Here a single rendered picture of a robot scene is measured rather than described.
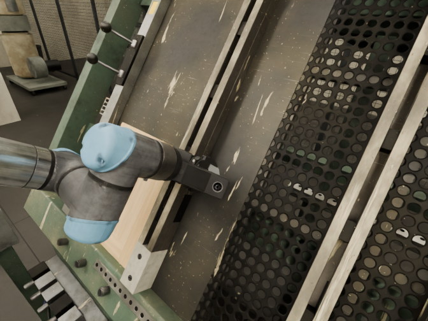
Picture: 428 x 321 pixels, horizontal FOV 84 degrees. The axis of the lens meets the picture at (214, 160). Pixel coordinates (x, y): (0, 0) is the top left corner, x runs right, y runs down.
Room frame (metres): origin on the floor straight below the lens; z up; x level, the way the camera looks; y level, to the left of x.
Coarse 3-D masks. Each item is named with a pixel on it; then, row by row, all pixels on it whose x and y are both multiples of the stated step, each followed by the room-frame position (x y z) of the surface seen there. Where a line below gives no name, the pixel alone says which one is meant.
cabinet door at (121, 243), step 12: (144, 132) 0.74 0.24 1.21; (156, 180) 0.59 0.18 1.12; (132, 192) 0.60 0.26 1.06; (144, 192) 0.59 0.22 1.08; (156, 192) 0.57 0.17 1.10; (132, 204) 0.58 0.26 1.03; (144, 204) 0.56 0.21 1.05; (120, 216) 0.57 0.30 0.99; (132, 216) 0.55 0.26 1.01; (144, 216) 0.53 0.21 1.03; (120, 228) 0.54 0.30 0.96; (132, 228) 0.52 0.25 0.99; (108, 240) 0.52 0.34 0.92; (120, 240) 0.51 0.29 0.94; (132, 240) 0.49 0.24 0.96; (120, 252) 0.48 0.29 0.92
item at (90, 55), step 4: (88, 56) 0.88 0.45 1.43; (92, 56) 0.88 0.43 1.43; (96, 56) 0.89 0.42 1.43; (88, 60) 0.87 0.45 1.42; (92, 60) 0.87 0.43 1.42; (96, 60) 0.88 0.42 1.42; (104, 64) 0.90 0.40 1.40; (108, 68) 0.90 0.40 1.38; (112, 68) 0.91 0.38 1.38; (116, 72) 0.91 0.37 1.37; (120, 72) 0.91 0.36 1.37; (120, 76) 0.90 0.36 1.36
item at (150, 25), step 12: (156, 0) 1.07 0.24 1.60; (168, 0) 1.08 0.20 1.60; (156, 12) 1.03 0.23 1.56; (144, 24) 1.03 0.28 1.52; (156, 24) 1.03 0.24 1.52; (144, 48) 0.98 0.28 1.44; (144, 60) 0.97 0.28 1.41; (132, 72) 0.93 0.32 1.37; (132, 84) 0.92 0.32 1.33; (120, 96) 0.87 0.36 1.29; (108, 108) 0.86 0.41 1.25; (120, 108) 0.87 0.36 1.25; (108, 120) 0.82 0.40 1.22
